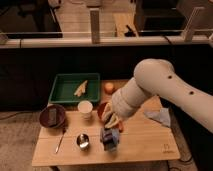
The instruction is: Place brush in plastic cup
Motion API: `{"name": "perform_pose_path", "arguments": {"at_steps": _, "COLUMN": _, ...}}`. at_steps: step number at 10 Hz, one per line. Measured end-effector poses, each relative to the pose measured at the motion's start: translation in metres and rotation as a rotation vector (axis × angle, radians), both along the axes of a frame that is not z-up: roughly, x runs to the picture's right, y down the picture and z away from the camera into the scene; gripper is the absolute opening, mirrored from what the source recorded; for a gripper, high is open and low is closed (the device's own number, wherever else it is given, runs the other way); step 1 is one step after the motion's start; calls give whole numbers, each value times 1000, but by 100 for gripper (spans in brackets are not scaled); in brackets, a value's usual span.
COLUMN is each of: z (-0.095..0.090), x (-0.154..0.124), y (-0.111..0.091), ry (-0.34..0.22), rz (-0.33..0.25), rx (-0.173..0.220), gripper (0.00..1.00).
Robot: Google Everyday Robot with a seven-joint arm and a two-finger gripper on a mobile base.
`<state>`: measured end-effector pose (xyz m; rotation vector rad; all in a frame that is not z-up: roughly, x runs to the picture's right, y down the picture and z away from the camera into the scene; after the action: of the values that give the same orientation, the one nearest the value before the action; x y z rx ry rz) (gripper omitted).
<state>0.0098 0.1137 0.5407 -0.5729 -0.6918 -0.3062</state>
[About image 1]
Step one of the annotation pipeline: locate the green plastic tray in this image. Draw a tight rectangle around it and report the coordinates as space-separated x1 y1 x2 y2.
49 73 101 105

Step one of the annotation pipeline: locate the orange fruit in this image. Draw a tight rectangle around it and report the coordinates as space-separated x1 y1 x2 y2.
104 82 115 94

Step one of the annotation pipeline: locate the dark red bowl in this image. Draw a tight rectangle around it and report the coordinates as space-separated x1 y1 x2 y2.
39 104 66 128

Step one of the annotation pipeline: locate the yellow-sleeved gripper body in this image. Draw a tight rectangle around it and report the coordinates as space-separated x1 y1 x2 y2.
101 103 119 129

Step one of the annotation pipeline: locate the white plastic cup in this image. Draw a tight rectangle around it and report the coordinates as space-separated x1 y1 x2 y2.
77 100 93 119

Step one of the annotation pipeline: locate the small steel cup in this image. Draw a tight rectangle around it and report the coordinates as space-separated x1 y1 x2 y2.
76 134 89 150

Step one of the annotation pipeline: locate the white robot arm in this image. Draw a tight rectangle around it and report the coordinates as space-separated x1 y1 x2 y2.
102 59 213 133

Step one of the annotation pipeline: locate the grey block in bowl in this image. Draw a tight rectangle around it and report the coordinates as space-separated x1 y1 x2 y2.
48 108 57 125

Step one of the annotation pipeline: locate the orange bowl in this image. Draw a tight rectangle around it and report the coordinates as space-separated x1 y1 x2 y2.
97 102 107 121

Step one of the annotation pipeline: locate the metal spoon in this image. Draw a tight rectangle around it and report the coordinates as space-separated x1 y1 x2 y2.
55 126 67 154

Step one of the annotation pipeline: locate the wooden table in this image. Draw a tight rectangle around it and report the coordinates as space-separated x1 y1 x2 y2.
31 79 181 168

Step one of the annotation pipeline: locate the blue-grey cloth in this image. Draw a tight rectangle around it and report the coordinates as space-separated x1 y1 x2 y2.
144 108 171 127

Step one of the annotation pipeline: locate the beige cloth piece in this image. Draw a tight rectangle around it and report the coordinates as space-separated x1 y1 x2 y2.
74 80 88 97

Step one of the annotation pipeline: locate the small carrot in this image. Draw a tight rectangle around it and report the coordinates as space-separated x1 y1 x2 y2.
118 121 124 132

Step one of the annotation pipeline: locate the blue sponge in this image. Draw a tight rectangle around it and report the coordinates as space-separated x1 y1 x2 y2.
100 128 120 151

